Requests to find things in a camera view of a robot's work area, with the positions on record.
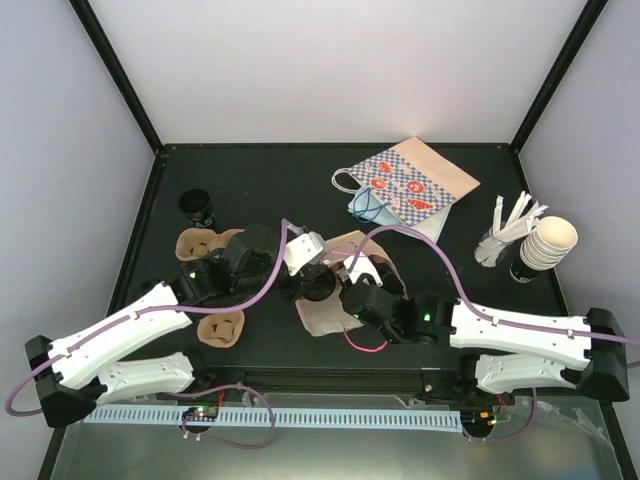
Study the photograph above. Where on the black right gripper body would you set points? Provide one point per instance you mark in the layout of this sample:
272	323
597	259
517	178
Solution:
392	334

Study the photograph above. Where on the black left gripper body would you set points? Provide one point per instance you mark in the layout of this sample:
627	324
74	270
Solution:
249	284

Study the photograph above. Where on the cream pink Cakes paper bag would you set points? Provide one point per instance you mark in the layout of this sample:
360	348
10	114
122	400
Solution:
328	317

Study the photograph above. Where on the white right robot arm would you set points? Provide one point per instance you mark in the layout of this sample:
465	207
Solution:
586	354

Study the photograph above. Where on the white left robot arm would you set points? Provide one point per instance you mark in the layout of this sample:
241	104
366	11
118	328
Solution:
76	374

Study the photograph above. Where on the black open coffee cup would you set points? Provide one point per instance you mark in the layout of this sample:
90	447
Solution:
196	205

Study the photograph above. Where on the light blue paper bag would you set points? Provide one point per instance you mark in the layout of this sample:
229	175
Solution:
366	209

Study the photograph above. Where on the blue checkered bakery paper bag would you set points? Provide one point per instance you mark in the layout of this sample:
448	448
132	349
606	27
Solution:
410	178

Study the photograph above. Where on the tall white paper cup stack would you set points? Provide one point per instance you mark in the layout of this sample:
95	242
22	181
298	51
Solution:
550	241

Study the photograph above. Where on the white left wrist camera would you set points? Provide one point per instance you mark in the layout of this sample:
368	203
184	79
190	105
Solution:
306	249

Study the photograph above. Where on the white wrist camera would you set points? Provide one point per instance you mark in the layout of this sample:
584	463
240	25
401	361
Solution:
306	249
362	266

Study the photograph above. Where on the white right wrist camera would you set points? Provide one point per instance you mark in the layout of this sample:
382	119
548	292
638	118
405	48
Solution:
362	266

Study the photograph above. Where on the white slotted cable rail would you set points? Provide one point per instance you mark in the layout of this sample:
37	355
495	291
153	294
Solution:
302	418

